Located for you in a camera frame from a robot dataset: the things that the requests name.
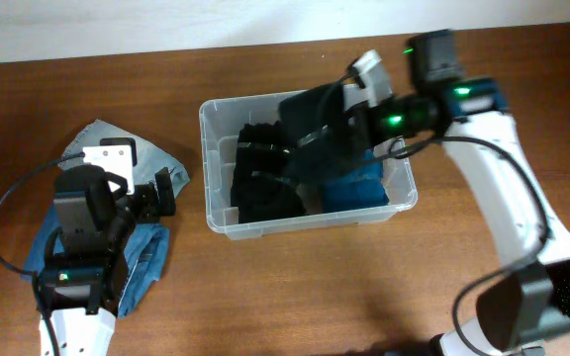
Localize teal garment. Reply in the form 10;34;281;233
320;162;389;213

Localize dark grey garment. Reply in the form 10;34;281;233
278;83;373;185

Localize black garment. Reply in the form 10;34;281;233
230;122;307;223

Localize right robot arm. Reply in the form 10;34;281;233
347;30;570;355

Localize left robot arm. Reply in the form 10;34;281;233
32;165;176;355

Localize light grey folded jeans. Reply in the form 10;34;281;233
62;120;190;197

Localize blue folded jeans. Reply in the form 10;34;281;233
24;205;170;318

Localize clear plastic storage bin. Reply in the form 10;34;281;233
199;91;419;240

